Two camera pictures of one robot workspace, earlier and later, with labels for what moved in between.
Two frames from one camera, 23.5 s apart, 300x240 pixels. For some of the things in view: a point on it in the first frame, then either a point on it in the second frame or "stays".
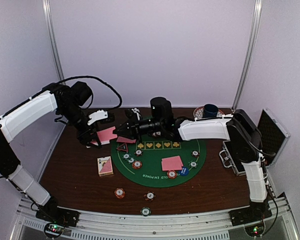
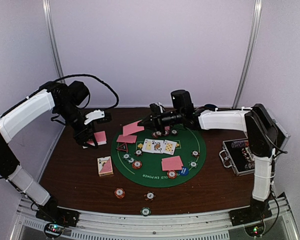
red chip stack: x=119 y=193 stays
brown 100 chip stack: x=149 y=196 stays
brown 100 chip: x=138 y=152 stays
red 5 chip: x=156 y=134 stays
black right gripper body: x=147 y=126 → x=168 y=119
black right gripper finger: x=125 y=130 → x=146 y=122
